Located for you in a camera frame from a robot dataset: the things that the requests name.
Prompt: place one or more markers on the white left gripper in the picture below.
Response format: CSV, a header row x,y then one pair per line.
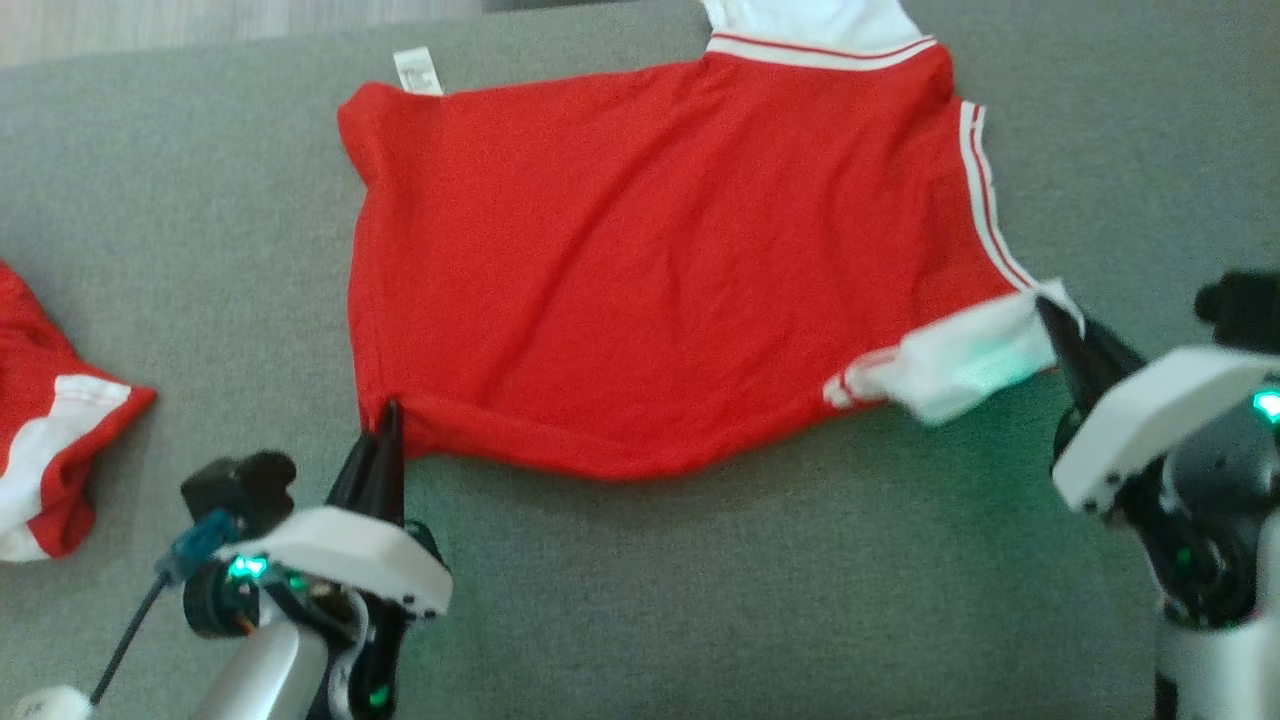
x,y
350,555

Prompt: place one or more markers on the grey fabric sofa seat cushion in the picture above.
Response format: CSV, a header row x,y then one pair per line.
x,y
700,600

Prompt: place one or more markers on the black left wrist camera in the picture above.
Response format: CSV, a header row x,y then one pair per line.
x,y
235,485

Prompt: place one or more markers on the red white striped jersey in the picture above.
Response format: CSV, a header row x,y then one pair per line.
x,y
650,270

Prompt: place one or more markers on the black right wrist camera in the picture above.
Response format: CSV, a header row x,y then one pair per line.
x,y
1245,310

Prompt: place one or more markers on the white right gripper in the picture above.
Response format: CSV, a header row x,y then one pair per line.
x,y
1140,410

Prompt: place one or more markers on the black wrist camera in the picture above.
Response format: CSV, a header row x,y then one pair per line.
x,y
235,485
1245,310

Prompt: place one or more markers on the red white shorts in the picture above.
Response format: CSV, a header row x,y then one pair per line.
x,y
40,470

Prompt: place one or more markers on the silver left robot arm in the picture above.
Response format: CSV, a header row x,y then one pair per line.
x,y
250,680

